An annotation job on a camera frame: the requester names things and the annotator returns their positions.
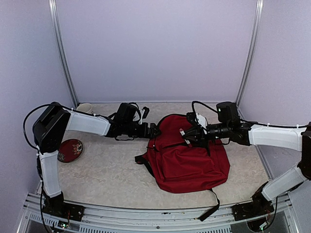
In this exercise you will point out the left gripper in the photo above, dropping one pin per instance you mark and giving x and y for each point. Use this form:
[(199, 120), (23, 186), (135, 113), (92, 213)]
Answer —
[(145, 133)]

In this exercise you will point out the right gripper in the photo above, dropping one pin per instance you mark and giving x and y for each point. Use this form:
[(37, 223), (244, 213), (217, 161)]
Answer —
[(199, 132)]

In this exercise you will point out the white marker dark-red cap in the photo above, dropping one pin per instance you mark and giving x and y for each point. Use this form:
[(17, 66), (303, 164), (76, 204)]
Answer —
[(184, 137)]

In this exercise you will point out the red backpack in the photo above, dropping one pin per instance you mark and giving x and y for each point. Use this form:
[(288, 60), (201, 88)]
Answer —
[(181, 168)]

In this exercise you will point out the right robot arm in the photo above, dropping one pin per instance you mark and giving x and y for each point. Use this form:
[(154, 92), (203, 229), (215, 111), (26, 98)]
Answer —
[(252, 133)]

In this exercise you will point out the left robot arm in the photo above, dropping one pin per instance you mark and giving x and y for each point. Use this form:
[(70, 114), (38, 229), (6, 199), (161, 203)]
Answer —
[(57, 123)]

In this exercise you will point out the white ceramic mug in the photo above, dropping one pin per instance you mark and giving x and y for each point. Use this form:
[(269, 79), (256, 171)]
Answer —
[(85, 108)]

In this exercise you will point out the red patterned dish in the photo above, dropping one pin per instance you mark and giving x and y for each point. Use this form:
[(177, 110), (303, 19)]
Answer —
[(70, 150)]

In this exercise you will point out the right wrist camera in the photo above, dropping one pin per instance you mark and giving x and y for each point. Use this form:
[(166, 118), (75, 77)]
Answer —
[(195, 119)]

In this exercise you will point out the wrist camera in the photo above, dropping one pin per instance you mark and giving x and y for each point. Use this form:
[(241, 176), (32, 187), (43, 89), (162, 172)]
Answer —
[(143, 114), (195, 119)]

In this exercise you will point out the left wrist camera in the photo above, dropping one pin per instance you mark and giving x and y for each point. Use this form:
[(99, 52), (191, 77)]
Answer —
[(143, 114)]

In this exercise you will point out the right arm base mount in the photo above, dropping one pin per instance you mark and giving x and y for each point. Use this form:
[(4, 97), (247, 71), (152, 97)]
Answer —
[(249, 210)]

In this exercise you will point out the front aluminium rail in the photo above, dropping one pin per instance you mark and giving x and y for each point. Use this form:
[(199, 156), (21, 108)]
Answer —
[(104, 219)]

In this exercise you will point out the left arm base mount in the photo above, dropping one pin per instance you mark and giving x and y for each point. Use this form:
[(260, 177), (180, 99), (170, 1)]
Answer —
[(66, 211)]

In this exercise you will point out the right aluminium frame post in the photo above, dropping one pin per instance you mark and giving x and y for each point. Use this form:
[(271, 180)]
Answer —
[(251, 51)]

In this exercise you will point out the aluminium frame post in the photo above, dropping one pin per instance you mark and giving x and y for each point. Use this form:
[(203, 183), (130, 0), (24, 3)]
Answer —
[(251, 51), (61, 51)]

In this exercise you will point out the left aluminium frame post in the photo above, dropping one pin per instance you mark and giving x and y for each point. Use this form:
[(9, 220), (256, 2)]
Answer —
[(61, 51)]

